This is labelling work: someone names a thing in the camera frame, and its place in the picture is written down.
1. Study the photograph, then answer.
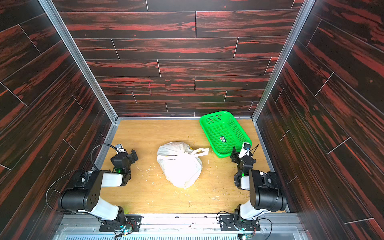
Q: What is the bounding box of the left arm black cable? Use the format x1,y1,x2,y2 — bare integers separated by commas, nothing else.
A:
44,143,121,214

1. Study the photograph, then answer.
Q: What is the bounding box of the white plastic bag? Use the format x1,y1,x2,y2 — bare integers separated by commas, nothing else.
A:
157,142,209,189

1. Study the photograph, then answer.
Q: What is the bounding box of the wrist white camera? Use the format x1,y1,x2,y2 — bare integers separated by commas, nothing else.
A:
115,144,127,153
239,142,251,159

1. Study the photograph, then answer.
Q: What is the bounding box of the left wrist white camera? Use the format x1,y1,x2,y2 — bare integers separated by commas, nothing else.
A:
115,144,127,153

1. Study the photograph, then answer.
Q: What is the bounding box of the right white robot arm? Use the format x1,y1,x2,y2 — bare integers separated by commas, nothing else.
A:
230,142,287,223

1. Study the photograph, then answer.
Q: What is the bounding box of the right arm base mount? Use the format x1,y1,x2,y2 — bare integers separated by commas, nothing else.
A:
216,210,261,240

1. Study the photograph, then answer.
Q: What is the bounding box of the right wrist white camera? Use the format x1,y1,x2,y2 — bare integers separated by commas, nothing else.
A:
239,142,251,159

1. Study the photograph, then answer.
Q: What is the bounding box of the metal front rail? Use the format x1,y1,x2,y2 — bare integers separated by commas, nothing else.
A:
53,214,309,240

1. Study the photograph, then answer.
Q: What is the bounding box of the green plastic basket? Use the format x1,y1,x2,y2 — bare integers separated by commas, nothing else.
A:
200,111,252,159

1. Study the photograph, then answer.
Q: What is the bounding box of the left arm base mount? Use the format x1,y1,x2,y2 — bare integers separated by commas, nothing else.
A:
99,209,143,237

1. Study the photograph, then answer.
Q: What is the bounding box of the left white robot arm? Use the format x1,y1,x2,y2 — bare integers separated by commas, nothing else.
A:
58,149,139,227

